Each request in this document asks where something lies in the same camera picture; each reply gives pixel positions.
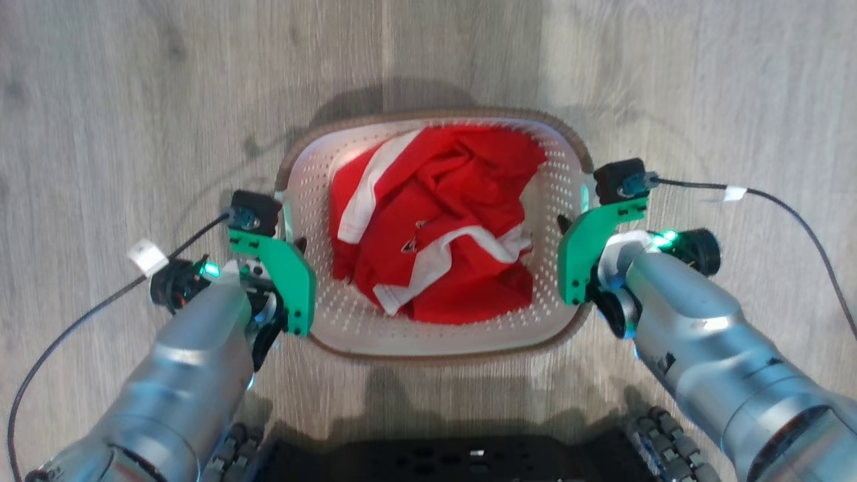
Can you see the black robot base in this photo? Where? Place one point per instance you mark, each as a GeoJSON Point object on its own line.
{"type": "Point", "coordinates": [455, 462]}

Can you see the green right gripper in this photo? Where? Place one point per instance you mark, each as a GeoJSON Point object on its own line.
{"type": "Point", "coordinates": [579, 254]}

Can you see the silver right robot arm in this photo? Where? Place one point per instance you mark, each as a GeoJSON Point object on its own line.
{"type": "Point", "coordinates": [723, 361]}

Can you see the black right omni wheel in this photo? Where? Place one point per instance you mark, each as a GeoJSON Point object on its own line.
{"type": "Point", "coordinates": [669, 442]}

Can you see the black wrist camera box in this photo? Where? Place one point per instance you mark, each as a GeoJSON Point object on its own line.
{"type": "Point", "coordinates": [258, 211]}
{"type": "Point", "coordinates": [619, 179]}

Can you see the black left omni wheel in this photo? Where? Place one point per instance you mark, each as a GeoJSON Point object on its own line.
{"type": "Point", "coordinates": [234, 455]}

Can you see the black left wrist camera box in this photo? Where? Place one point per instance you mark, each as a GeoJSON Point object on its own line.
{"type": "Point", "coordinates": [258, 211]}

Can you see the white perforated laundry basket brown rim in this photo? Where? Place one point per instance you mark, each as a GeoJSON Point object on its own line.
{"type": "Point", "coordinates": [335, 321]}

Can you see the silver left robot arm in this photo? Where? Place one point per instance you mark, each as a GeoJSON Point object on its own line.
{"type": "Point", "coordinates": [174, 388]}

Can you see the red and white garment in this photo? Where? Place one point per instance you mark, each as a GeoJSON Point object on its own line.
{"type": "Point", "coordinates": [455, 221]}

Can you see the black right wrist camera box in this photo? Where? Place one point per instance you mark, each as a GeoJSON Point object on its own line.
{"type": "Point", "coordinates": [619, 179]}

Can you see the black omni wheel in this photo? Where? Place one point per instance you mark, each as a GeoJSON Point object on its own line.
{"type": "Point", "coordinates": [669, 442]}
{"type": "Point", "coordinates": [234, 455]}

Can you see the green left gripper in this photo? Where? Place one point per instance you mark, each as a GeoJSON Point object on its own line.
{"type": "Point", "coordinates": [291, 281]}

